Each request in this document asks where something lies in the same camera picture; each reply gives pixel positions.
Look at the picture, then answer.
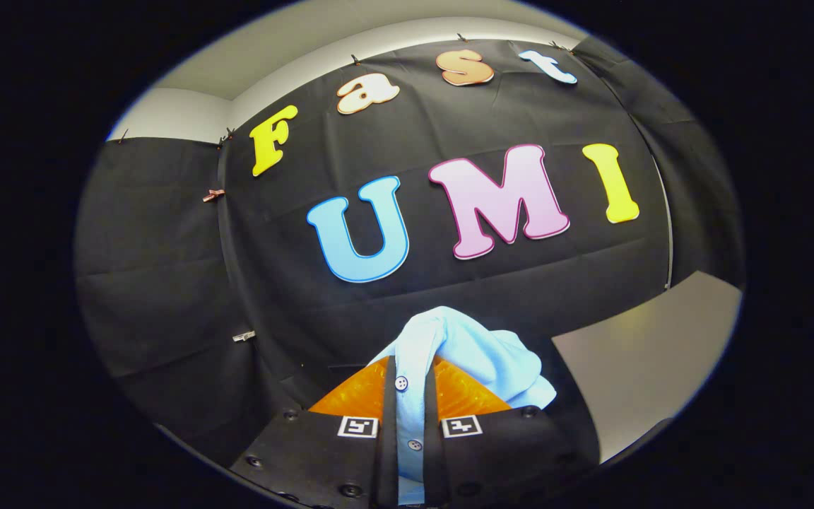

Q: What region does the black backdrop cloth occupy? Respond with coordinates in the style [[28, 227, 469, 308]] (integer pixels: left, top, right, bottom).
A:
[[73, 35, 745, 467]]

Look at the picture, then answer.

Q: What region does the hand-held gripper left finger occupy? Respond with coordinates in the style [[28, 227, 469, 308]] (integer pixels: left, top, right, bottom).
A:
[[229, 356, 399, 507]]

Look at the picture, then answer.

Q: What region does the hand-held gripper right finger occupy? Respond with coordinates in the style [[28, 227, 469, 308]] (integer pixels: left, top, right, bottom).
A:
[[423, 357, 601, 507]]

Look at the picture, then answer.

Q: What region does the light blue polo shirt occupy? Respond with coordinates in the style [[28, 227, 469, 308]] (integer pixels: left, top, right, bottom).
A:
[[367, 305, 558, 506]]

